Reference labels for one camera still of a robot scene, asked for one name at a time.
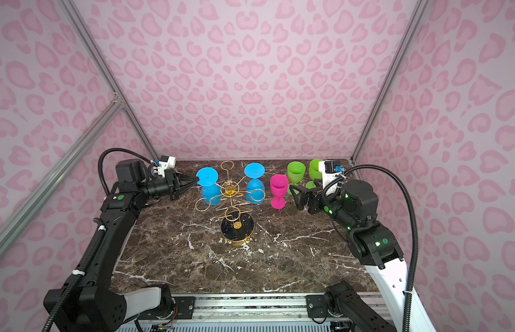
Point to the left aluminium frame beam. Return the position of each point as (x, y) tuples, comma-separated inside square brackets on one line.
[(19, 221)]

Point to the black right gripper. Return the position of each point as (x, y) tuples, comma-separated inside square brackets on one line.
[(317, 197)]

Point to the green wine glass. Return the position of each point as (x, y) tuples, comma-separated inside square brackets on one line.
[(315, 175), (295, 172)]

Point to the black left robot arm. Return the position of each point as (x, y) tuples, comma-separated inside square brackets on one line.
[(85, 302)]

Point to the blue wine glass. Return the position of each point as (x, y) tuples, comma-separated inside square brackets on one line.
[(211, 192), (255, 190)]

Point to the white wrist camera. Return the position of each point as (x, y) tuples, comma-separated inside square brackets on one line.
[(330, 169), (158, 167)]

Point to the pink wine glass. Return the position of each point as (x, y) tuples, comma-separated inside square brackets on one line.
[(279, 185)]

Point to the right aluminium frame post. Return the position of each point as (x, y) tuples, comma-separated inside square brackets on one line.
[(419, 14)]

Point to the gold wire wine glass rack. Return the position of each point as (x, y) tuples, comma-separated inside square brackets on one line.
[(234, 212)]

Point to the green wine glass front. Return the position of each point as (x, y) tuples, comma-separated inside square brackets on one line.
[(315, 175)]

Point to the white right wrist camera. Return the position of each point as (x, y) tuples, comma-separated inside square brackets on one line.
[(330, 169)]

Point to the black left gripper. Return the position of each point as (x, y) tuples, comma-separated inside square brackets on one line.
[(174, 182)]

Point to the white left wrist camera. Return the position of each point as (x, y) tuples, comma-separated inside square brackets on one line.
[(158, 167)]

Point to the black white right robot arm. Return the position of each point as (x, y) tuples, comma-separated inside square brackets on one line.
[(377, 249)]

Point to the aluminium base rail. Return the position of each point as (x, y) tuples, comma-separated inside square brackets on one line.
[(257, 309)]

